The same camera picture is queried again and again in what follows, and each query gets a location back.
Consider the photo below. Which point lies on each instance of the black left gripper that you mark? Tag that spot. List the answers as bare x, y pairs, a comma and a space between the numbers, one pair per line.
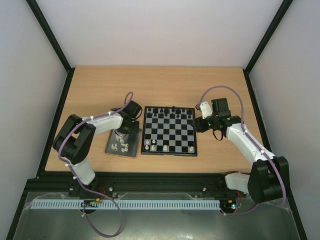
135, 130

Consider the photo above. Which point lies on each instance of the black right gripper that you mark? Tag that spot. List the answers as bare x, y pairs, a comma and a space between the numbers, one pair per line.
198, 122

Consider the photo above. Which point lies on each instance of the black white chess board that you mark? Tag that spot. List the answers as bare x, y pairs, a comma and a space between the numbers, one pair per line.
171, 126

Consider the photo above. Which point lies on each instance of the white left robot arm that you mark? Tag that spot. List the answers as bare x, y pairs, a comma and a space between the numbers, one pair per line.
74, 140

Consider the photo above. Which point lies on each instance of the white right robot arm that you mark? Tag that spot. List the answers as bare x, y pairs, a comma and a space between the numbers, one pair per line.
269, 175

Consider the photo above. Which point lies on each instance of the dark cork-edged tray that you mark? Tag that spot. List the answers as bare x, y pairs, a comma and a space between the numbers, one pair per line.
123, 145

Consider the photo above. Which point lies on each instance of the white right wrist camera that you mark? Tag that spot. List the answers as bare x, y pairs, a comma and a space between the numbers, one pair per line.
205, 109

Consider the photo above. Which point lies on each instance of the light blue cable duct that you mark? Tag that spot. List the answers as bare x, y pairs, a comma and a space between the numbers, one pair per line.
73, 204

